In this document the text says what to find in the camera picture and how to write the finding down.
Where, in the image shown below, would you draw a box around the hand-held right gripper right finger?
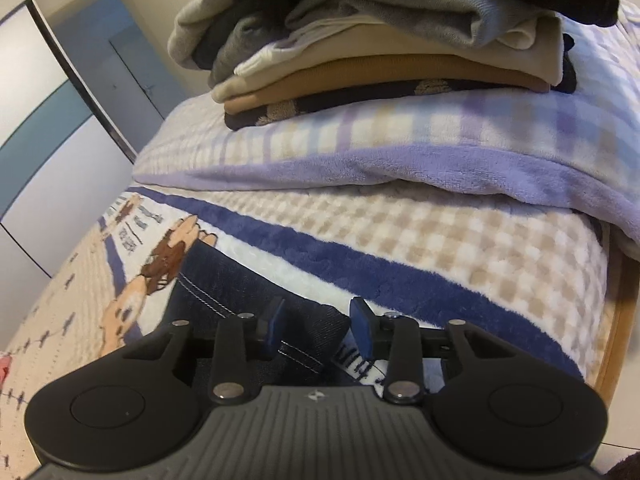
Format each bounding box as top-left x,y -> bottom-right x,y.
349,296 -> 516,406

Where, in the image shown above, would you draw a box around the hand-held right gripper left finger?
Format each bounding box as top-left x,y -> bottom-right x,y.
122,297 -> 287,406

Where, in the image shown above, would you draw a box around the dark denim jeans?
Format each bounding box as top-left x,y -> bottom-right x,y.
170,240 -> 351,396

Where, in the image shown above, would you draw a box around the stack of folded clothes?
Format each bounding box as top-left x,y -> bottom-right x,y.
167,0 -> 623,131

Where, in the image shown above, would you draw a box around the beige bear-print blanket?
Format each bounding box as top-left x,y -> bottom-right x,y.
0,180 -> 613,461

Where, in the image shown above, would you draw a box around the purple plaid quilt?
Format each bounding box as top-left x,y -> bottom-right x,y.
132,7 -> 640,256

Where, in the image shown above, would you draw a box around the blue door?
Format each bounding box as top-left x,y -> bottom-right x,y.
107,25 -> 168,121

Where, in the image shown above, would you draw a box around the white and teal wardrobe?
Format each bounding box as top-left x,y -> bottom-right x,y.
0,0 -> 138,281

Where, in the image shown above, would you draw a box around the wooden bed frame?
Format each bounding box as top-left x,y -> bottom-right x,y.
592,237 -> 640,403

